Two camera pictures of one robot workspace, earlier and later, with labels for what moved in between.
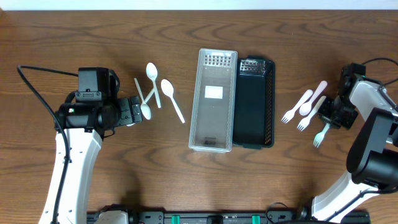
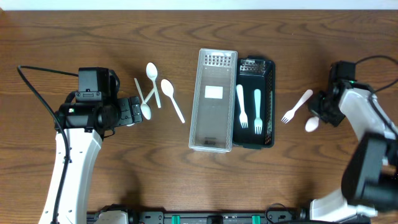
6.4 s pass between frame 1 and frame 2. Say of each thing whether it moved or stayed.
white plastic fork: moved
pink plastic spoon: moved
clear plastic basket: stayed
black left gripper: stayed
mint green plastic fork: moved
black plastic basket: stayed
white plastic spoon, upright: stayed
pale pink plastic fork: stayed
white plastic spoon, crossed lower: stayed
